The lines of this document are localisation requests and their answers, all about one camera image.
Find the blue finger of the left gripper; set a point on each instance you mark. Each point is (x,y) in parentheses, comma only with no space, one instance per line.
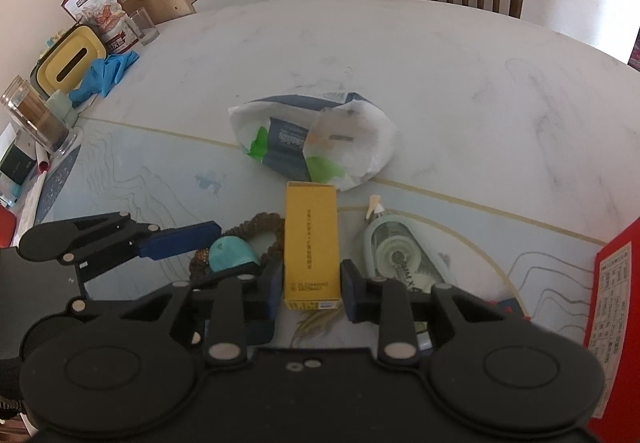
(165,244)

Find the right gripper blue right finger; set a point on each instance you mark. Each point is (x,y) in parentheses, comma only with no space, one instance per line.
(353,292)

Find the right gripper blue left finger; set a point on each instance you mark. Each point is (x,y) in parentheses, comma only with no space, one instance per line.
(267,295)

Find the yellow rectangular box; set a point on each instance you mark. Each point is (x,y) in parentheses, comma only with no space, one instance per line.
(311,248)

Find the grey correction tape dispenser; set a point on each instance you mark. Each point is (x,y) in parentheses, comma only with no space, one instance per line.
(393,248)

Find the teal oval eraser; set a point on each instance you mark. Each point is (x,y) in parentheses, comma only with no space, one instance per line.
(228,252)

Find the white plastic bag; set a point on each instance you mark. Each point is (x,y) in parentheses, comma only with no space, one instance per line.
(339,138)

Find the dark green small box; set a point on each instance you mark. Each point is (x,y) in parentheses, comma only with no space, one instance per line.
(18,162)

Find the blue cloth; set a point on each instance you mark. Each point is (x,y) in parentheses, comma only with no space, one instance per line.
(102,76)

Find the yellow tissue box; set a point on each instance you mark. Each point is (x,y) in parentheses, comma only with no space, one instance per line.
(65,63)

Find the clear glass jar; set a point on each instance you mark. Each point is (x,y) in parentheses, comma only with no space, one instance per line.
(26,107)

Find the drinking glass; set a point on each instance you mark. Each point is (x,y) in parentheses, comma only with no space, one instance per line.
(142,26)

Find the red white snack bag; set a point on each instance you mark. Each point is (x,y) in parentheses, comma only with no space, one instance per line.
(108,19)

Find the red white cardboard box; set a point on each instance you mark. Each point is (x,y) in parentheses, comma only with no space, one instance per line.
(613,336)

